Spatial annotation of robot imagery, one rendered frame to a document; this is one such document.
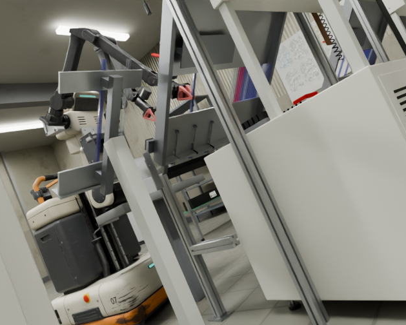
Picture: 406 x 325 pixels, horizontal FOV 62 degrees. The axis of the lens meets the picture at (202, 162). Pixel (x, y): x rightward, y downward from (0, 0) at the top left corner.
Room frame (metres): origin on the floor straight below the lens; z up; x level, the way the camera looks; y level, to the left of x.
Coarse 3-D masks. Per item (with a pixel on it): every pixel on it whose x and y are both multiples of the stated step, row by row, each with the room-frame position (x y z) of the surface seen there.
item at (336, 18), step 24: (216, 0) 0.97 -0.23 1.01; (240, 0) 1.00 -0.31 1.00; (264, 0) 1.07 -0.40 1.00; (288, 0) 1.15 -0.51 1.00; (312, 0) 1.24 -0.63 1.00; (336, 0) 0.77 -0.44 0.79; (240, 24) 0.98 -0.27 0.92; (336, 24) 0.77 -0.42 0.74; (240, 48) 0.98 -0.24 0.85; (360, 48) 0.77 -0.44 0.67; (264, 96) 0.97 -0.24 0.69
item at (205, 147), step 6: (210, 144) 1.67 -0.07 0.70; (216, 144) 1.67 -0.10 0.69; (222, 144) 1.69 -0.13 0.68; (192, 150) 1.59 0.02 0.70; (198, 150) 1.60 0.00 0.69; (204, 150) 1.61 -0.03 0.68; (174, 156) 1.52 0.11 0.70; (180, 156) 1.52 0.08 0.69; (186, 156) 1.53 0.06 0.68; (168, 162) 1.47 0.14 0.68
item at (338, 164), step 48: (336, 96) 0.82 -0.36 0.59; (384, 96) 0.75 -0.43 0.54; (288, 144) 0.96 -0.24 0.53; (336, 144) 0.86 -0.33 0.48; (384, 144) 0.78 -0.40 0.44; (240, 192) 1.16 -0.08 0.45; (288, 192) 1.01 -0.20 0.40; (336, 192) 0.90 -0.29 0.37; (384, 192) 0.81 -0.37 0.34; (240, 240) 1.23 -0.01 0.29; (336, 240) 0.95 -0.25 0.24; (384, 240) 0.85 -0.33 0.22; (288, 288) 1.14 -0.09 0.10; (336, 288) 1.00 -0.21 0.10; (384, 288) 0.90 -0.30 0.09
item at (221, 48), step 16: (192, 0) 1.19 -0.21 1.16; (208, 0) 1.24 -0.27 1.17; (192, 16) 1.22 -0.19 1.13; (208, 16) 1.28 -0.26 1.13; (240, 16) 1.40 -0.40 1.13; (256, 16) 1.47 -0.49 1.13; (272, 16) 1.55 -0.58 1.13; (176, 32) 1.21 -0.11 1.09; (208, 32) 1.32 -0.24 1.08; (224, 32) 1.38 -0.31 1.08; (256, 32) 1.53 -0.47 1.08; (272, 32) 1.61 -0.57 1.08; (176, 48) 1.24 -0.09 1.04; (208, 48) 1.31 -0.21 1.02; (224, 48) 1.37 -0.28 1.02; (256, 48) 1.58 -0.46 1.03; (176, 64) 1.28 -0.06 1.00; (192, 64) 1.29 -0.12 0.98; (224, 64) 1.48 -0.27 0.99; (240, 64) 1.56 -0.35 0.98
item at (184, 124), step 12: (240, 108) 1.72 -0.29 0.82; (252, 108) 1.80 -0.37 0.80; (180, 120) 1.45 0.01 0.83; (192, 120) 1.51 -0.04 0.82; (204, 120) 1.56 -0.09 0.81; (216, 120) 1.63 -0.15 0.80; (240, 120) 1.77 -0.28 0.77; (168, 132) 1.43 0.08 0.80; (180, 132) 1.49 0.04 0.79; (192, 132) 1.55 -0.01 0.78; (204, 132) 1.61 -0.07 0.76; (216, 132) 1.68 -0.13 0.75; (168, 144) 1.47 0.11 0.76; (180, 144) 1.53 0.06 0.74; (204, 144) 1.65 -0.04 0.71; (168, 156) 1.51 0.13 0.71
